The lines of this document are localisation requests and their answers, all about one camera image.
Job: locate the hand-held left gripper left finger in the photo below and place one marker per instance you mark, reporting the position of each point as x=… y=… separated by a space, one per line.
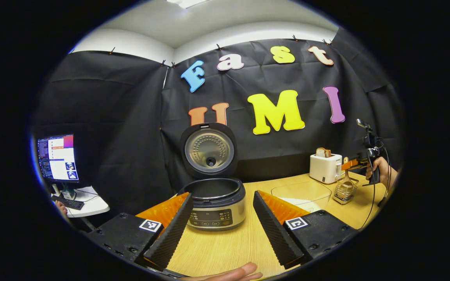
x=172 y=234

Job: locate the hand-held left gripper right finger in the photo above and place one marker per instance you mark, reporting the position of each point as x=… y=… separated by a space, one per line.
x=274 y=234

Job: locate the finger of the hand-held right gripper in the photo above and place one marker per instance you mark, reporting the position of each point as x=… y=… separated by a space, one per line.
x=352 y=163

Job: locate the wooden spoon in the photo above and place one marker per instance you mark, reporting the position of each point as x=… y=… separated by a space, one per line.
x=347 y=186

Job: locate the grey silver rice cooker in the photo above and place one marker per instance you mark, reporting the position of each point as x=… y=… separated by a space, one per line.
x=217 y=214

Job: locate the white toaster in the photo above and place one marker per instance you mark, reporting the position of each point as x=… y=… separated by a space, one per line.
x=324 y=169

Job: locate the toasted bread slice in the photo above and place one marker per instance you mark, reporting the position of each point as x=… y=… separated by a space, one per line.
x=322 y=152

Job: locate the white side table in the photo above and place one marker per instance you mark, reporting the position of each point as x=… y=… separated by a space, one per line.
x=94 y=205

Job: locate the black keyboard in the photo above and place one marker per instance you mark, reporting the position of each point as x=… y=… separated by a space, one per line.
x=68 y=203

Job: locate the small green box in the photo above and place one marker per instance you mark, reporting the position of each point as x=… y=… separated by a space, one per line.
x=68 y=192

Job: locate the black backdrop cloth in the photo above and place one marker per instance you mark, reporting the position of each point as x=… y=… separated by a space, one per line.
x=131 y=117

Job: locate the computer monitor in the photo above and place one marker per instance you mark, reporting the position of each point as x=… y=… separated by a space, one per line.
x=57 y=158

